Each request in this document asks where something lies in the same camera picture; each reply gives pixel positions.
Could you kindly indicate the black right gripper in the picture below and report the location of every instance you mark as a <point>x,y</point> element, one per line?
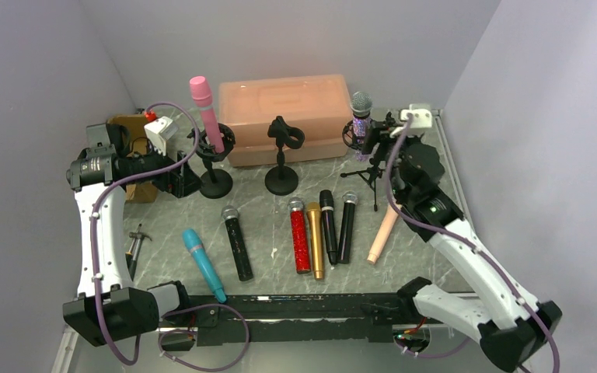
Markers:
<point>378,135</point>

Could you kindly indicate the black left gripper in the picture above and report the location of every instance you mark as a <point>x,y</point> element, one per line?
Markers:
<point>181,180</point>

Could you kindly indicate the peach beige microphone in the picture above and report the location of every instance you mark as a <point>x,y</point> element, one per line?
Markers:
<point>382,235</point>

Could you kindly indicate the black tripod shock mount stand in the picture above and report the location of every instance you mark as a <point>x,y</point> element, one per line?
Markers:
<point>379,137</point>

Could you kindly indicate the brown cardboard box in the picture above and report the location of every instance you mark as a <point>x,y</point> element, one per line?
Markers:
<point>141,193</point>

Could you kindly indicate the black glitter microphone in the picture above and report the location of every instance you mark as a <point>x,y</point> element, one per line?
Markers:
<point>230,216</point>

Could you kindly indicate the blue plastic microphone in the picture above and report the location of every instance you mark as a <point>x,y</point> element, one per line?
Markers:
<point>195,247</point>

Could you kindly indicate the black silver-head microphone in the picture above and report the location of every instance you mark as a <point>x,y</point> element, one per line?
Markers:
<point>350,200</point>

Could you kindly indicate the purple glitter microphone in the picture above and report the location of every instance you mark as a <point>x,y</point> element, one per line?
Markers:
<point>361,106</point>

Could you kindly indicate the pink microphone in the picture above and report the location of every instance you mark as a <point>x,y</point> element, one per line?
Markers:
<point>201,94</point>

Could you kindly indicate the slim black microphone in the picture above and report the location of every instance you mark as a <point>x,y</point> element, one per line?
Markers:
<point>326,203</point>

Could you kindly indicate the black clip round-base stand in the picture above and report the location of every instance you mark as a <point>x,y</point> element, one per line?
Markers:
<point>282,180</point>

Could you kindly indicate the gold microphone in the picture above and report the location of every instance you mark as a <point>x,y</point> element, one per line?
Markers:
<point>313,213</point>

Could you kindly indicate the red glitter microphone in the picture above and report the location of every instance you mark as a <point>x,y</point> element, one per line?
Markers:
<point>299,236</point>

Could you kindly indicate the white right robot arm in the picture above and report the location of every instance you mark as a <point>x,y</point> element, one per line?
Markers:
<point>508,322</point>

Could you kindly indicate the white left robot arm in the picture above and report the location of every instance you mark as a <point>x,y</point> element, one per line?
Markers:
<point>108,306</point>

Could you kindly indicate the grey metal hammer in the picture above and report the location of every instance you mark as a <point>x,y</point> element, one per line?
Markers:
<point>138,237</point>

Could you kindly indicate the pink plastic storage box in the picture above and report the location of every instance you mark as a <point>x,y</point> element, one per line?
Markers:
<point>319,105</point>

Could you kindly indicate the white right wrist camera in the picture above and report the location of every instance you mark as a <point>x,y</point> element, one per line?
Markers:
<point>414,120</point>

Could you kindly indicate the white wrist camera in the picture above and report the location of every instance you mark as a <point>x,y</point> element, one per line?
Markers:
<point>414,120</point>
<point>159,132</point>

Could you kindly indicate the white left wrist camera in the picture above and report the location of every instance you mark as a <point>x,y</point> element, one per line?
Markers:
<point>159,132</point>

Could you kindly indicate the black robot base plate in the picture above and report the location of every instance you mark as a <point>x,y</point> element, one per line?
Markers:
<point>298,319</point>

